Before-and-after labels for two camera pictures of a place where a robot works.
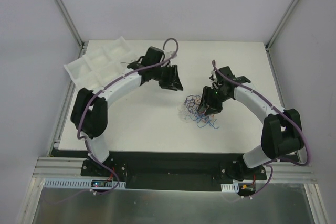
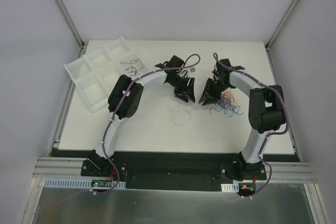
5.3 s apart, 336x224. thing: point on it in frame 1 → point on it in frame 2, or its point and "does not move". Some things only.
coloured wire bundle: (191, 103) → (228, 104)
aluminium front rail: (59, 167) does not move
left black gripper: (166, 76) → (184, 86)
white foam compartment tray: (102, 65) does not move
